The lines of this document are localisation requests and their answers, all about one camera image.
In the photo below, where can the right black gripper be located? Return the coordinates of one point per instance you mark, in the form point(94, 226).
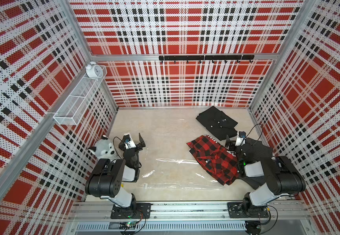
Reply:
point(232, 144)

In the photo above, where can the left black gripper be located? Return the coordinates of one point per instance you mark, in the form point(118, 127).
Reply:
point(139, 146)

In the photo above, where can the red black plaid shirt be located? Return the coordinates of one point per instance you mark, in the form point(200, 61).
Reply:
point(215, 159)

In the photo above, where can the clear plastic vacuum bag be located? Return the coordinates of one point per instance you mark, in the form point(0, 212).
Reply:
point(166, 160)

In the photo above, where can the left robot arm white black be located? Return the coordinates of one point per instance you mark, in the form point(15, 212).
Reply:
point(112, 170)

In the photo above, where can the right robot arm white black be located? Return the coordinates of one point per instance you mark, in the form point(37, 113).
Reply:
point(281, 176)

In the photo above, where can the black folded shirt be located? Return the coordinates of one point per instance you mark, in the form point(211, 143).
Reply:
point(217, 123)

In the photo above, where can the grey white husky plush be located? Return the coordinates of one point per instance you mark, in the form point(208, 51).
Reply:
point(104, 149)

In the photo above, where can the green circuit board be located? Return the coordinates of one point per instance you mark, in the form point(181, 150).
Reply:
point(122, 225)

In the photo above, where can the white alarm clock on shelf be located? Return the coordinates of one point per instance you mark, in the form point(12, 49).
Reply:
point(93, 70)

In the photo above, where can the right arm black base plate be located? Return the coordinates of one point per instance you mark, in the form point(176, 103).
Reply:
point(241, 210)

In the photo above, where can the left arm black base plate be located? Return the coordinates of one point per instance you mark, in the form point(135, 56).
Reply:
point(141, 210)

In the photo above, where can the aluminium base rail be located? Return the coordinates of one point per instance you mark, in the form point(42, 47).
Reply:
point(192, 218)

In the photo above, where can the white wire mesh shelf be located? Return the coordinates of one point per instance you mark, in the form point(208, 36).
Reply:
point(75, 105)

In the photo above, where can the black wall hook rail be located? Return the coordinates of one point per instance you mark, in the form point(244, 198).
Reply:
point(206, 58)

